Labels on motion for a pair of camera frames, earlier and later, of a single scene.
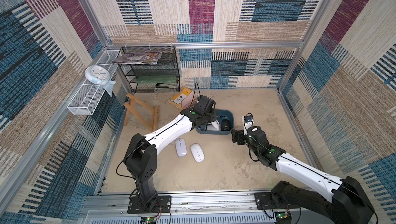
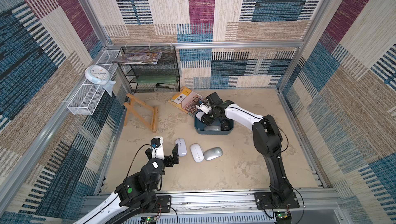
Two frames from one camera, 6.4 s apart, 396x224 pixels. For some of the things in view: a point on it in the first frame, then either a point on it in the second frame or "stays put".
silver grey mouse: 214,126 to 213,153
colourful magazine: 145,58 stays put
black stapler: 162,85 stays put
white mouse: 181,147 stays put
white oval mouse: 197,152 stays put
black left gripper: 213,116 to 169,162
